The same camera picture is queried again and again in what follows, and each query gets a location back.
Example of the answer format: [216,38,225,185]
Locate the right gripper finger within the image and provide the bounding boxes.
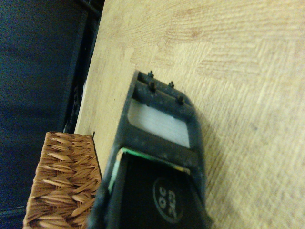
[85,70,214,229]

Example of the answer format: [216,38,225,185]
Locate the brown wicker basket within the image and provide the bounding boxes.
[22,131,103,229]

